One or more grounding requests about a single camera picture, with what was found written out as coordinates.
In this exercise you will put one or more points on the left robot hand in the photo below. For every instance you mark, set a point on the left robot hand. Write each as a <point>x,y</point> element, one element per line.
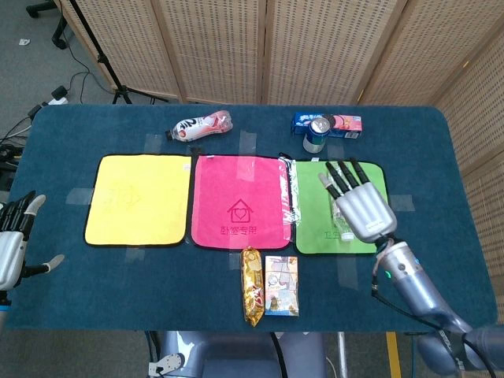
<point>12,244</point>

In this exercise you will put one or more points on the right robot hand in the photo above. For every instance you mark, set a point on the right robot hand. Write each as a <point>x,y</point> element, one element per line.
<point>366,208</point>

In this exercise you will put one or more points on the clear plastic water bottle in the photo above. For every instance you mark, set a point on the clear plastic water bottle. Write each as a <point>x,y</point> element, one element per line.
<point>342,226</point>

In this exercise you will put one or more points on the black-capped sports drink bottle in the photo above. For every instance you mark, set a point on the black-capped sports drink bottle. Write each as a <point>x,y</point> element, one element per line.
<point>197,127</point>

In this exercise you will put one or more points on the clear tape strip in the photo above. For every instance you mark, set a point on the clear tape strip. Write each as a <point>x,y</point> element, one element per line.
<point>348,273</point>
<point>235,260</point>
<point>136,254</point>
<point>153,143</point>
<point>247,142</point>
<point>402,202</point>
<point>78,196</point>

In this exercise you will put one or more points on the green towel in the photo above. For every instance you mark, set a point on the green towel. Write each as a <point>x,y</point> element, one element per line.
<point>311,197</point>

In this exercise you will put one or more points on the crumpled clear plastic strip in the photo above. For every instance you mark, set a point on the crumpled clear plastic strip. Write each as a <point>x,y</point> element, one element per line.
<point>289,189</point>

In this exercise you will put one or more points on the blue pink cookie box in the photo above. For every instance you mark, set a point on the blue pink cookie box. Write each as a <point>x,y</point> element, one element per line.
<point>346,125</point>

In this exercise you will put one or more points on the blue soda can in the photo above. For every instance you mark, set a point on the blue soda can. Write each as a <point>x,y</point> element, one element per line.
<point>315,138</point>

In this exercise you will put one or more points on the orange blue snack box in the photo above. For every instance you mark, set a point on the orange blue snack box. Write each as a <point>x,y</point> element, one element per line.
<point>281,287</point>

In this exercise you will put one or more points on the pink towel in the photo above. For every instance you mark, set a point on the pink towel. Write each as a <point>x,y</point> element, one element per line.
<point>240,185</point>

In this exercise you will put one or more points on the yellow towel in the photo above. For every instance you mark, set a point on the yellow towel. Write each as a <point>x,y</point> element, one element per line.
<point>138,201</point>

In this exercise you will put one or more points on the gold biscuit packet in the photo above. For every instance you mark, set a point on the gold biscuit packet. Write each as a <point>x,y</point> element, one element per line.
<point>252,287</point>

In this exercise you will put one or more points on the white power strip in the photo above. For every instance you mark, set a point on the white power strip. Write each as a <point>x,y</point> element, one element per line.
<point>59,94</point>

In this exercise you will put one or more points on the grey robot torso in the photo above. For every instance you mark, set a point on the grey robot torso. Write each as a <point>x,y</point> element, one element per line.
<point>236,354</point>

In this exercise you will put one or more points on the black tripod stand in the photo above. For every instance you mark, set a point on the black tripod stand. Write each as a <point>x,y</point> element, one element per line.
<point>103,59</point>

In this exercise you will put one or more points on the black office chair base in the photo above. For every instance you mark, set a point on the black office chair base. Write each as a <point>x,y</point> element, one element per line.
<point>59,23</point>

